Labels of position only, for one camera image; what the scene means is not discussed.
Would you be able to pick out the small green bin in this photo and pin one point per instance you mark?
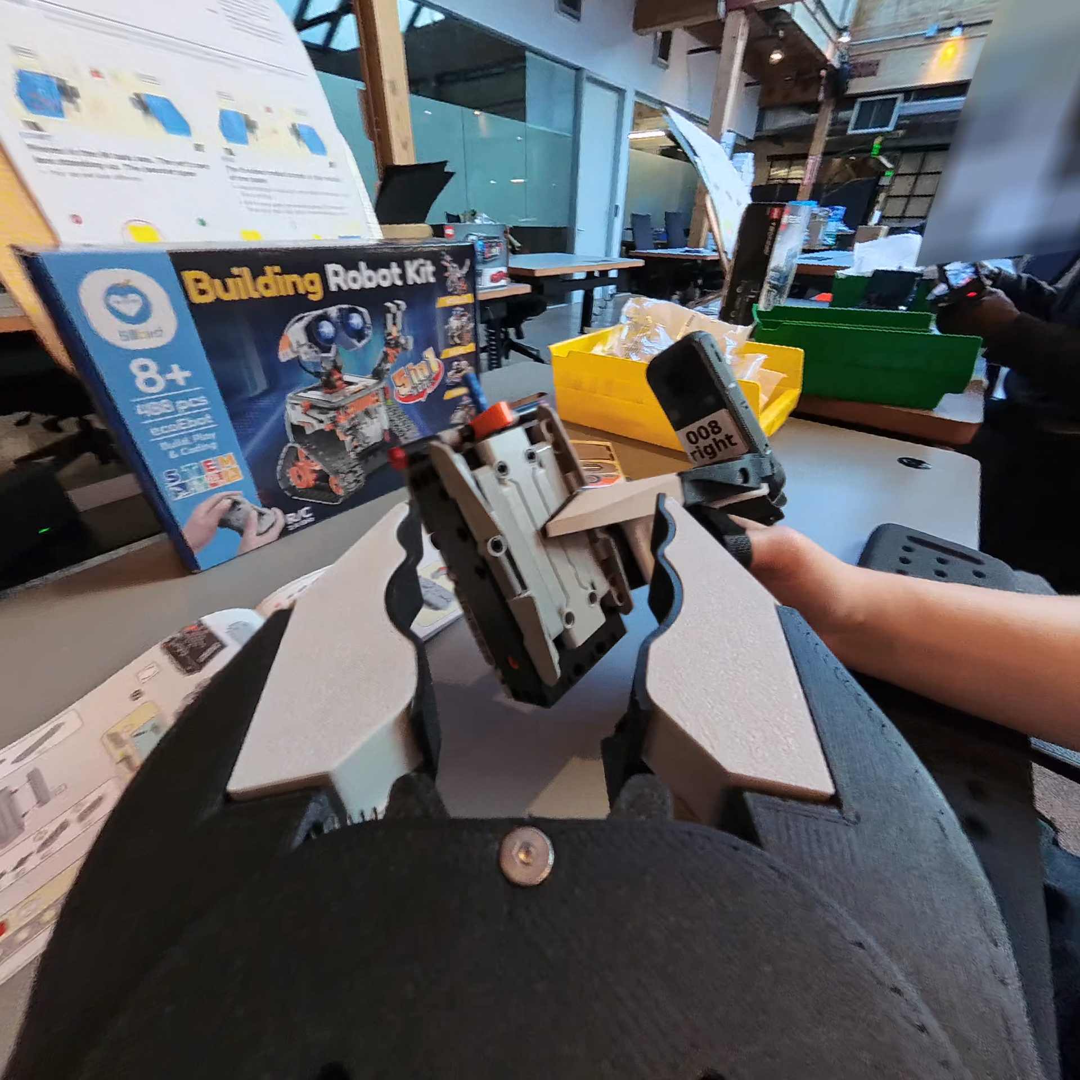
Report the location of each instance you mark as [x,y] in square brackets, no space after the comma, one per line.
[844,319]

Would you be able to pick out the black perforated chair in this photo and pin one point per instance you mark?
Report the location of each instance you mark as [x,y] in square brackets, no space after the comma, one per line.
[928,553]

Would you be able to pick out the white instruction poster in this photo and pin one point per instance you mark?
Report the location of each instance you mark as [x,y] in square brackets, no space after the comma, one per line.
[169,118]

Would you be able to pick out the open instruction booklet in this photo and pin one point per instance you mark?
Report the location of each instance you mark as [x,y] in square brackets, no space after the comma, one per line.
[76,759]

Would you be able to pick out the person's right forearm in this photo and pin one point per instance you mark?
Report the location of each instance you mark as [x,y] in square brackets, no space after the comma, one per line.
[953,650]

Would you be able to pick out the large green bin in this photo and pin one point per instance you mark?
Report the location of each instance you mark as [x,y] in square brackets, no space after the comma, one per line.
[869,363]

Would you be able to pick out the tall black box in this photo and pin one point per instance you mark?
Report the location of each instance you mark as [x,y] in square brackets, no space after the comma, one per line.
[755,261]

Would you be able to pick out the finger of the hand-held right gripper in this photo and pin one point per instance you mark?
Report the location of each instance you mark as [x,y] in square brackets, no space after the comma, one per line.
[616,506]
[639,548]

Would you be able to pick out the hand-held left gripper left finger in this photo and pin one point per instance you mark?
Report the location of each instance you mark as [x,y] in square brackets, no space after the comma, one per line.
[329,675]

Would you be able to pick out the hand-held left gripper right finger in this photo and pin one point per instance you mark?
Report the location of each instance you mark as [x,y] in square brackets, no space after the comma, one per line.
[726,675]

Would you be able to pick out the blue robot kit box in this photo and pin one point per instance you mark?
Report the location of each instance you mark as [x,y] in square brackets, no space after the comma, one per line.
[253,380]

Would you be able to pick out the yellow bin with plastic bags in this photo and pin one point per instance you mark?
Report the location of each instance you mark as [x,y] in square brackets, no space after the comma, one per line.
[607,388]

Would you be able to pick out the clear plastic bags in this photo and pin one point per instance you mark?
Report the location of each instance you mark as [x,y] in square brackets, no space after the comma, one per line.
[658,325]

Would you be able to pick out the wooden post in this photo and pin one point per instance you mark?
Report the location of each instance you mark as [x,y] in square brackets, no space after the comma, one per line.
[386,76]

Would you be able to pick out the grey black brick robot assembly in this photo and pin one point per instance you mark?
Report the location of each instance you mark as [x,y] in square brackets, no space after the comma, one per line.
[523,557]

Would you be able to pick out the background wooden table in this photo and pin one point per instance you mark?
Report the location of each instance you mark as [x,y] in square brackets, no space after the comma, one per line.
[574,266]

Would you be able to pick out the person's right hand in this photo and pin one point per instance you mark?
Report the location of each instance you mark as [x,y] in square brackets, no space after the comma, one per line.
[797,565]

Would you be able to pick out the black device with green light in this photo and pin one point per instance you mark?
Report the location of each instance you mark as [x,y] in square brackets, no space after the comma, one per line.
[42,523]

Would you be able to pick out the orange sticker card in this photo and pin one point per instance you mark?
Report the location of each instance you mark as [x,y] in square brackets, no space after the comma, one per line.
[601,462]

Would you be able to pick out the grey desk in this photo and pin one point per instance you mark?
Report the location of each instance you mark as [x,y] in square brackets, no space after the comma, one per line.
[844,481]

